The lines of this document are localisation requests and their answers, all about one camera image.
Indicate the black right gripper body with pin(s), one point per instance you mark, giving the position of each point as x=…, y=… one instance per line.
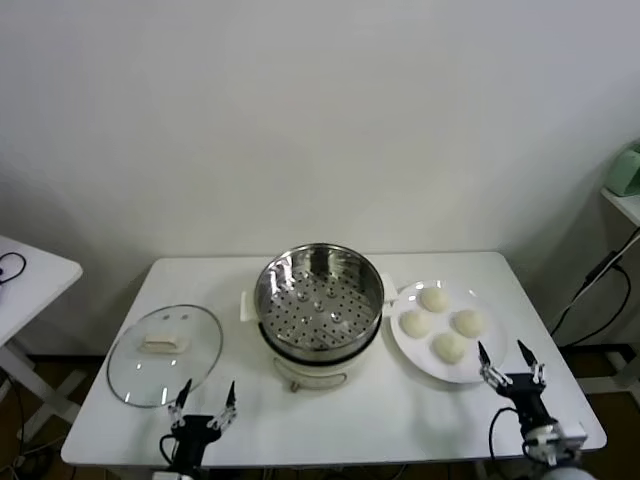
x=525, y=397

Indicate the white steamed baozi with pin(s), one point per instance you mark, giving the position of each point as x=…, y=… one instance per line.
x=449, y=347
x=434, y=300
x=470, y=322
x=417, y=324

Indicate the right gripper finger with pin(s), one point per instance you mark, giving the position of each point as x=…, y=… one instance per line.
x=534, y=370
x=487, y=367

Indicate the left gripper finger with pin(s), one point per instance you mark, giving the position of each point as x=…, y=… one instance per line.
x=227, y=407
x=179, y=405

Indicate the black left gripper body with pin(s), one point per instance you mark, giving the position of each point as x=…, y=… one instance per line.
x=192, y=432

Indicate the white round plate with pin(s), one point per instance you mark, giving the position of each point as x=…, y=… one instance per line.
x=425, y=365

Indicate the cream electric cooker base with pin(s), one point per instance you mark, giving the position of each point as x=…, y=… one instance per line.
x=310, y=375

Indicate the white side table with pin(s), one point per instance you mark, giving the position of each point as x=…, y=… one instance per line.
x=35, y=285

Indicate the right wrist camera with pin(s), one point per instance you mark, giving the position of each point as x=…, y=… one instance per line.
x=576, y=441

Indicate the green appliance on shelf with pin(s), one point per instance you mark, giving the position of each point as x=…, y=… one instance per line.
x=627, y=172

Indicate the stainless steel steamer basket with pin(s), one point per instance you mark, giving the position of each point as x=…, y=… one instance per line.
x=280, y=280

